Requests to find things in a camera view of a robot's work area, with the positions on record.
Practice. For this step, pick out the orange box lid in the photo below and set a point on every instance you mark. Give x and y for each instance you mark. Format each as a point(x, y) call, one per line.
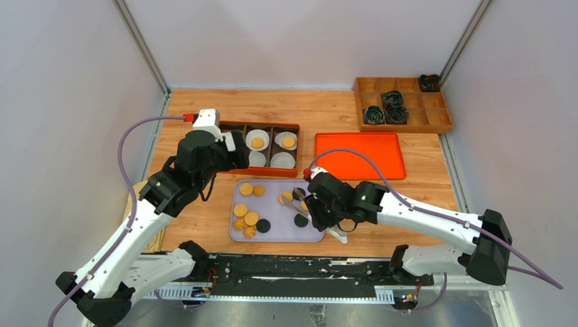
point(383, 149)

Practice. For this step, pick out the black coiled item right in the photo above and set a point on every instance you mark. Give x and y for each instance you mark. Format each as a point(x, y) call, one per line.
point(396, 115)

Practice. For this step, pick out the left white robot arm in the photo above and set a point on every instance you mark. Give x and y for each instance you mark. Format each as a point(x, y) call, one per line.
point(107, 286)

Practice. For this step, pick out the swirl butter cookie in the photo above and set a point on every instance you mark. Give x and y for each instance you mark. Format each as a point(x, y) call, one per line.
point(239, 224)
point(258, 190)
point(249, 231)

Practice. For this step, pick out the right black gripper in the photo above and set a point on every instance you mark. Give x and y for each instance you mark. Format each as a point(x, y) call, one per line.
point(320, 221)

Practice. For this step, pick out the black coiled item top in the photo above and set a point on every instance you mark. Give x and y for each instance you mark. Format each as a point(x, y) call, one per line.
point(392, 98)

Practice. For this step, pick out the black coiled item left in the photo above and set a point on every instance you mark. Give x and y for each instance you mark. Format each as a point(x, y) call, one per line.
point(373, 115)

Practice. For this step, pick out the orange cookie box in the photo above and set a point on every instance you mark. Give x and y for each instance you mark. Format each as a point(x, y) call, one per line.
point(273, 129)

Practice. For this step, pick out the black sandwich cookie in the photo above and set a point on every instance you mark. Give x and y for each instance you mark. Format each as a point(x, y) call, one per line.
point(263, 226)
point(300, 221)
point(298, 194)

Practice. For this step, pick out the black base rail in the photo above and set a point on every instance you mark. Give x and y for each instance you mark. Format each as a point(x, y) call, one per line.
point(235, 277)

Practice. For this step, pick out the wooden compartment organizer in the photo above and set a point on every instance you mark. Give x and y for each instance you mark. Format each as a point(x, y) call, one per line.
point(428, 112)

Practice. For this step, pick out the swirl butter cookie top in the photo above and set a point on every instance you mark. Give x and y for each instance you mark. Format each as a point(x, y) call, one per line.
point(258, 190)

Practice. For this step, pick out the lavender cookie tray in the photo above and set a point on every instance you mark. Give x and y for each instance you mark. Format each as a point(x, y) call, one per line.
point(277, 222)

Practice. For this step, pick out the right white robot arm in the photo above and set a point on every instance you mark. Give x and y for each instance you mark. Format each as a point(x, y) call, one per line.
point(478, 246)

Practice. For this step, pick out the metal tongs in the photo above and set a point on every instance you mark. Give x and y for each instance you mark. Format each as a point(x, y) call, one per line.
point(333, 231)

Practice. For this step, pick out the black coiled item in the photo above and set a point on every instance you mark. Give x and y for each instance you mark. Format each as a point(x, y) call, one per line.
point(396, 115)
point(392, 98)
point(373, 115)

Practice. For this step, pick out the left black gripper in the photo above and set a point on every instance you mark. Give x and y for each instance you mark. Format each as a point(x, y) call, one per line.
point(237, 159)

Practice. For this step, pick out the white paper cup liner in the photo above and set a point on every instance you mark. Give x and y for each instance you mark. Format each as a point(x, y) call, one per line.
point(283, 160)
point(257, 159)
point(280, 136)
point(257, 133)

